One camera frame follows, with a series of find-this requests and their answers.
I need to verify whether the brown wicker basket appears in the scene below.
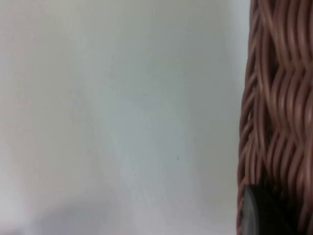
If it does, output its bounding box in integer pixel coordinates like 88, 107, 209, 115
235, 0, 313, 235

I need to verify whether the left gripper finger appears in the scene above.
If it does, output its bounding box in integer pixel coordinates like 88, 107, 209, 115
240, 184, 291, 235

